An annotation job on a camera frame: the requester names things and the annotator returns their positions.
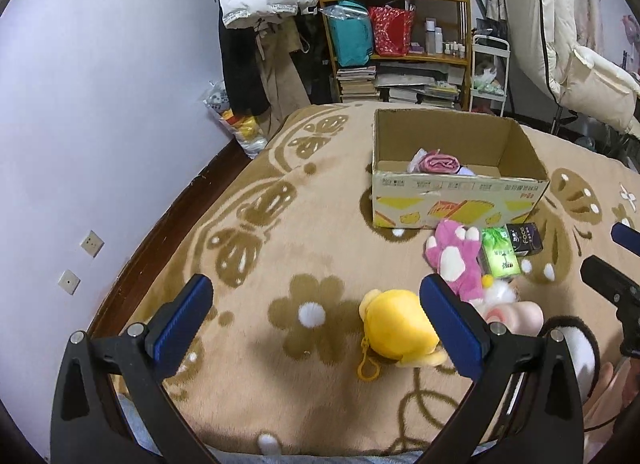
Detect black tissue packet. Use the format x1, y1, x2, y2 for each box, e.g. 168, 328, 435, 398
505, 222, 545, 257

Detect metal chair base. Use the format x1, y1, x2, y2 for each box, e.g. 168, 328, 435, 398
550, 94, 640, 169

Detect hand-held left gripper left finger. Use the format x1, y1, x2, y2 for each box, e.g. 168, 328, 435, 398
50, 274, 216, 464

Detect stack of brown books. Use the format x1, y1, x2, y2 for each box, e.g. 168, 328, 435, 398
336, 65, 378, 103

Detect pile of magazines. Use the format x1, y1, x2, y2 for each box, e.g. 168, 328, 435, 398
375, 64, 463, 109

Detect white wall socket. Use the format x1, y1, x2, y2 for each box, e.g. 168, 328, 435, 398
81, 230, 104, 258
56, 270, 81, 295

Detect pink and white plush toy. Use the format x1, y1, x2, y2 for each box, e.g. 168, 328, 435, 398
425, 219, 486, 302

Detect beige hanging coat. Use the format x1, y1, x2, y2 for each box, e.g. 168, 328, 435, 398
254, 18, 311, 129

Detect person's right hand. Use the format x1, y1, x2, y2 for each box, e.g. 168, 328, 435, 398
582, 361, 640, 464

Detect dark wooden bed frame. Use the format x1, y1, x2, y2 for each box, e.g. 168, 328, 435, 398
85, 139, 251, 345

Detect black and white plush toy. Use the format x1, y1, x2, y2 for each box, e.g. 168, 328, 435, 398
542, 316, 601, 397

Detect pink folded cloth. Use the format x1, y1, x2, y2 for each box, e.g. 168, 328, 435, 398
417, 149, 460, 175

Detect wooden shelf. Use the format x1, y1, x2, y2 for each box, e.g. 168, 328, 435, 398
308, 0, 473, 112

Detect red patterned bag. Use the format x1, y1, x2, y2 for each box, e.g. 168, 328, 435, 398
369, 6, 416, 57

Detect row of cosmetic bottles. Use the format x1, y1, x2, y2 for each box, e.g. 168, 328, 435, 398
424, 18, 468, 57

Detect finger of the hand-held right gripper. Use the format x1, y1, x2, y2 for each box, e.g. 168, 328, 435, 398
611, 222, 640, 251
580, 255, 640, 357

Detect office chair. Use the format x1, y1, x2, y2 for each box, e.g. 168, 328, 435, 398
457, 0, 640, 135

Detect white metal cart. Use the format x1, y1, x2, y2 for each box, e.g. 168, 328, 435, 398
470, 34, 511, 117

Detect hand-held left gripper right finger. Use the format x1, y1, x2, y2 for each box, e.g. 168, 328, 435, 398
419, 274, 586, 464

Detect white fluffy plush toy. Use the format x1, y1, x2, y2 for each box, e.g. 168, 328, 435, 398
480, 275, 519, 305

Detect clear bag of toys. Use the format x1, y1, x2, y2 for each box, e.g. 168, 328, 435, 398
202, 81, 271, 159

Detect printed cardboard box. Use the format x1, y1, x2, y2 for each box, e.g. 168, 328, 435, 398
371, 108, 551, 229

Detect beige printed blanket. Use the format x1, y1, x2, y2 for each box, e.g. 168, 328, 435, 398
105, 102, 640, 460

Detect green tissue packet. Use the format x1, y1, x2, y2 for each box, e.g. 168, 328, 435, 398
477, 226, 523, 279

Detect teal bag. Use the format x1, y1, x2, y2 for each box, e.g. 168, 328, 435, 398
320, 1, 375, 68

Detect yellow plush toy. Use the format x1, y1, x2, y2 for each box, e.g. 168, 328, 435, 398
356, 289, 450, 381

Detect black hanging garment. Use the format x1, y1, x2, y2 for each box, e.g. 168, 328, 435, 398
218, 18, 271, 114

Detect peach plush toy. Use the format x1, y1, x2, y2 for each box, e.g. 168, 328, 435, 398
482, 300, 544, 339

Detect bundle of pastel cloths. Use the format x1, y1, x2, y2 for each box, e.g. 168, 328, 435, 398
472, 61, 503, 97

